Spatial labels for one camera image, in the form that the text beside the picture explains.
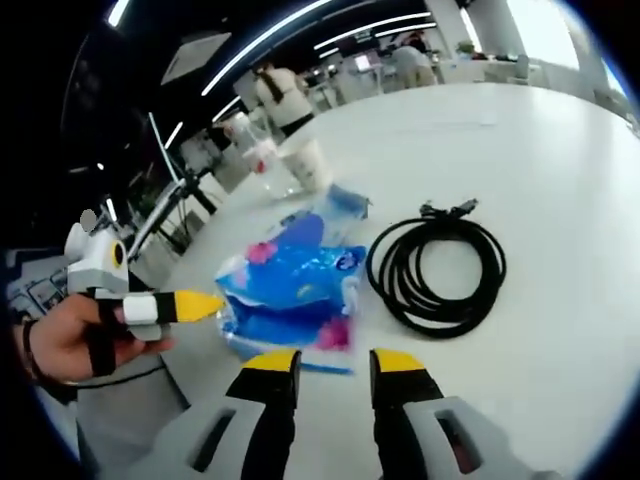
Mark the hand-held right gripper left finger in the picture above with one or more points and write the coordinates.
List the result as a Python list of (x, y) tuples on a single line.
[(270, 400)]

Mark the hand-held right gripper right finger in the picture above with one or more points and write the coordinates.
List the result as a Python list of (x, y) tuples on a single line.
[(400, 400)]

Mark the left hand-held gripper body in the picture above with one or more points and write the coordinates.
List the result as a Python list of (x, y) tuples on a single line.
[(95, 275)]

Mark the blue tissue pack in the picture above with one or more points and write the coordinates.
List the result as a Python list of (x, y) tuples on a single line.
[(290, 280)]

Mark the clear plastic bottle red label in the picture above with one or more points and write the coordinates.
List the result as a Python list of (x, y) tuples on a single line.
[(260, 155)]

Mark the white paper cup green print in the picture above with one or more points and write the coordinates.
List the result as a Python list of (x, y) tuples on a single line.
[(312, 165)]

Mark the person's left hand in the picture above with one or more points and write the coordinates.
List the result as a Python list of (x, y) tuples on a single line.
[(65, 340)]

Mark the blue white printed board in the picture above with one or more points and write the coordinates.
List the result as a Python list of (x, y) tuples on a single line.
[(40, 290)]

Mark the tilted board on black stand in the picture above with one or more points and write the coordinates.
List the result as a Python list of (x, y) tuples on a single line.
[(165, 210)]

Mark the black wristband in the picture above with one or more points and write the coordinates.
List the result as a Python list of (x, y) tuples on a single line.
[(30, 350)]

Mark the upright light bar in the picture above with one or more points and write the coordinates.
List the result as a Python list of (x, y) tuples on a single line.
[(162, 145)]

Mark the white table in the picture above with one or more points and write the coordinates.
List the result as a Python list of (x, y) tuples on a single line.
[(525, 200)]

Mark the ceiling air vent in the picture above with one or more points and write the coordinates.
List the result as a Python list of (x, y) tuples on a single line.
[(197, 57)]

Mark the long curved ceiling light strip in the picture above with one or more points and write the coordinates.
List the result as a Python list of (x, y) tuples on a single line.
[(260, 45)]

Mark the short ceiling light strip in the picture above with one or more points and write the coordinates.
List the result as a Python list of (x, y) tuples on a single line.
[(375, 29)]

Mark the potted green plant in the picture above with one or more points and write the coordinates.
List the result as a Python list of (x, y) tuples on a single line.
[(465, 48)]

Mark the bright window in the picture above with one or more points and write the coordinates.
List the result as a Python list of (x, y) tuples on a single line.
[(550, 30)]

